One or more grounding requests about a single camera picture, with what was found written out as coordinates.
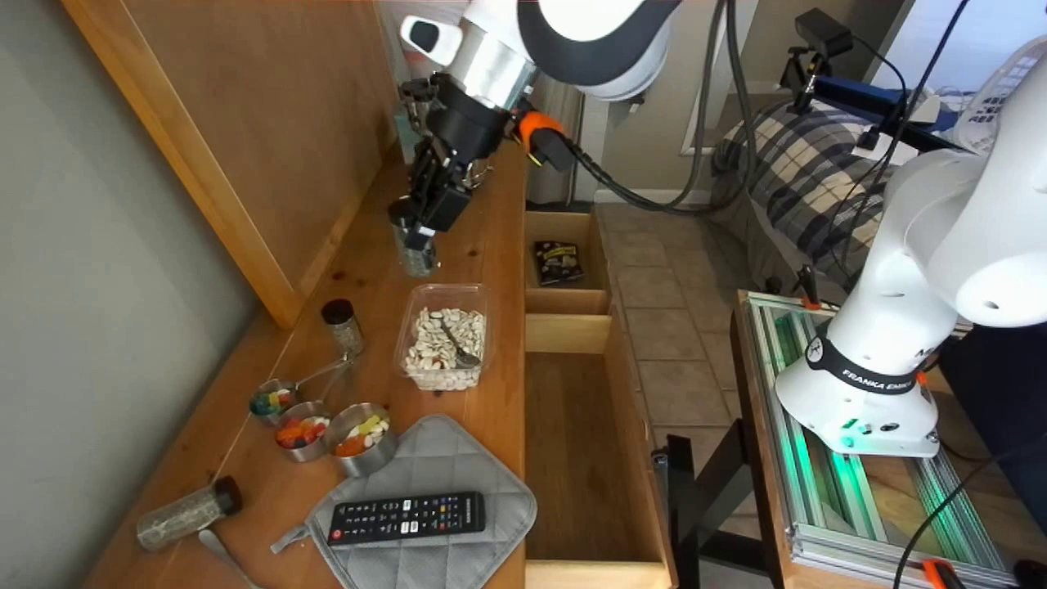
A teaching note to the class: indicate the gray quilted pot holder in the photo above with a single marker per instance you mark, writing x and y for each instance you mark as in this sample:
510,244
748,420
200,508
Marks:
435,463

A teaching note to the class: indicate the large open wooden drawer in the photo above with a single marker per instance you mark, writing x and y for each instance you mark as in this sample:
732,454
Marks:
577,461

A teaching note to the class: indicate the orange black clamp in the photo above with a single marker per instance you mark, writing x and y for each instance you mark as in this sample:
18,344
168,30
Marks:
940,573

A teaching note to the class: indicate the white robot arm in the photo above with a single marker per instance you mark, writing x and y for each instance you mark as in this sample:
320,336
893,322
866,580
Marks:
935,249

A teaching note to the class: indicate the plaid bed blanket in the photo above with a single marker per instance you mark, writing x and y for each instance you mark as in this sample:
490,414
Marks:
806,174

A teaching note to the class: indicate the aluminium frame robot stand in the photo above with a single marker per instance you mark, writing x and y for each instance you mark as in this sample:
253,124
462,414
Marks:
828,492

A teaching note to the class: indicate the wooden dresser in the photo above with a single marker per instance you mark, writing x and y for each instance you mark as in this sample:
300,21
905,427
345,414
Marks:
495,253

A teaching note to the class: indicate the small metal measuring cup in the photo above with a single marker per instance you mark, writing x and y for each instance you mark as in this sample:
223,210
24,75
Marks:
271,402

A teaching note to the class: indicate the black metal stand legs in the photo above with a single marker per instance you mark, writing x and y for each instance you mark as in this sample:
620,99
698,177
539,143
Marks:
698,492

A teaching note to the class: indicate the black camera on stand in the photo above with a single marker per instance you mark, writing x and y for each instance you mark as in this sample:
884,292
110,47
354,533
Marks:
821,34

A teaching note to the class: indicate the metal spoon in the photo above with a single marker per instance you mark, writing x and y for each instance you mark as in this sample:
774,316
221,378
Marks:
465,349

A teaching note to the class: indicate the black remote control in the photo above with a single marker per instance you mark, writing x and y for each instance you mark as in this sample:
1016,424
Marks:
407,518

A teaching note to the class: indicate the blue camera mount bar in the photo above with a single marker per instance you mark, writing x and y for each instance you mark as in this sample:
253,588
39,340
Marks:
861,92

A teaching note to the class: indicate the large framed wooden board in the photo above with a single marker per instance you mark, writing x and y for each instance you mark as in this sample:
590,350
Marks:
250,108

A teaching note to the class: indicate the small open wooden drawer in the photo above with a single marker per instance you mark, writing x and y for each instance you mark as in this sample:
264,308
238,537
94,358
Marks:
566,304

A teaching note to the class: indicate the medium metal measuring cup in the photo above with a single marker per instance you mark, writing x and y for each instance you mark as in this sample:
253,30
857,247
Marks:
302,433

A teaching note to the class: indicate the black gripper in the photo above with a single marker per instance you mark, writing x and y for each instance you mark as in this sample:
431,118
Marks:
465,124

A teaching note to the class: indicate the black snack packet yellow print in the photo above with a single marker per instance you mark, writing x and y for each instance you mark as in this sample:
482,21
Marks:
556,263

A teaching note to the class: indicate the glass spice bottle black cap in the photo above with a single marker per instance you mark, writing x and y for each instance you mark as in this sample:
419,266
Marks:
419,256
345,329

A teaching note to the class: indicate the clear plastic popcorn container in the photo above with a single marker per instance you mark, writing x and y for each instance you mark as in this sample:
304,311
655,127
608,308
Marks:
435,354

